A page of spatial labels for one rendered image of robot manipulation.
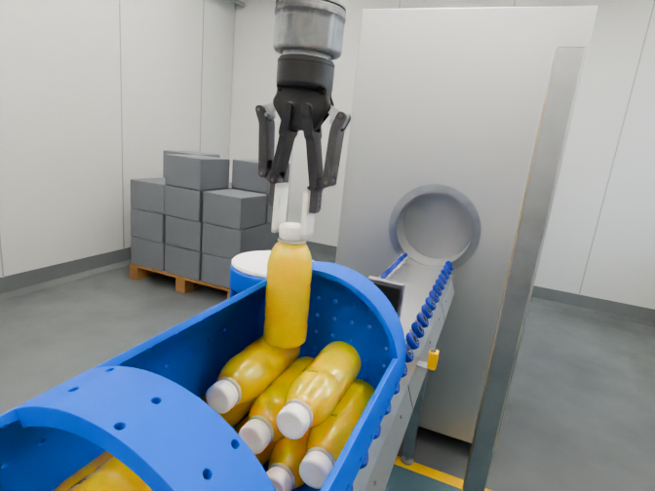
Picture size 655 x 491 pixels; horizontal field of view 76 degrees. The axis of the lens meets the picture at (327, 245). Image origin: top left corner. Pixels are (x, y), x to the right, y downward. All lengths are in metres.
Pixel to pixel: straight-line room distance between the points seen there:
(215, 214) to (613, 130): 3.77
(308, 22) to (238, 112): 5.36
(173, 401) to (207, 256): 3.38
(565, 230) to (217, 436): 4.74
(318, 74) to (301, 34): 0.05
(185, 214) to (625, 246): 4.18
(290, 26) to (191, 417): 0.44
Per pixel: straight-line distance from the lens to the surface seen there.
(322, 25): 0.57
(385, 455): 0.88
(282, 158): 0.59
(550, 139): 1.20
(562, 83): 1.21
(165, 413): 0.35
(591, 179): 4.93
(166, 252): 4.00
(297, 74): 0.56
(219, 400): 0.59
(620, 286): 5.15
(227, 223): 3.52
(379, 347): 0.72
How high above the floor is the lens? 1.43
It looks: 14 degrees down
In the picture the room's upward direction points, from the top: 6 degrees clockwise
